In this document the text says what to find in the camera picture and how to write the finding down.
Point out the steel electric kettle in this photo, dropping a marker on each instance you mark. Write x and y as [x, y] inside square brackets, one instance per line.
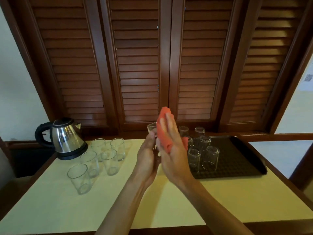
[67, 139]
[75, 154]

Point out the person's left hand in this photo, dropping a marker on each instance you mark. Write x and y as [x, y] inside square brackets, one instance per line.
[146, 166]

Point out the person's right hand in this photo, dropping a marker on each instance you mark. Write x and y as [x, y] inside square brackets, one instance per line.
[177, 166]

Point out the red cloth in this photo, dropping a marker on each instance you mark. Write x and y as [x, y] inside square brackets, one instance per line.
[161, 129]

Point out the brown louvered wooden shutter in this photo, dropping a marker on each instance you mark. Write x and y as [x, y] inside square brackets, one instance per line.
[265, 58]
[201, 58]
[73, 58]
[138, 58]

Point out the brown wooden wall rail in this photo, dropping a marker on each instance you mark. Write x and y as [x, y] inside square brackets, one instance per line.
[278, 137]

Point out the person's left forearm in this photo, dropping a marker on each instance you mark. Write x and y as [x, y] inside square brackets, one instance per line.
[119, 212]

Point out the person's right forearm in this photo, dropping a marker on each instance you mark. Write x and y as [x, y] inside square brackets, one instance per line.
[217, 212]

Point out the group of clear glasses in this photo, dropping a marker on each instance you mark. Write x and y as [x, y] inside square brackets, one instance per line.
[110, 163]

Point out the white paper notice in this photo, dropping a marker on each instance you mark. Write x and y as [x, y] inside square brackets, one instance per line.
[307, 83]

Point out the brown wooden door frame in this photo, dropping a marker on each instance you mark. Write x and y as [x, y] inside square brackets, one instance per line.
[302, 168]

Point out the dark brown textured tray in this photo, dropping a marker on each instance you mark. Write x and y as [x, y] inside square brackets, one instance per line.
[237, 159]

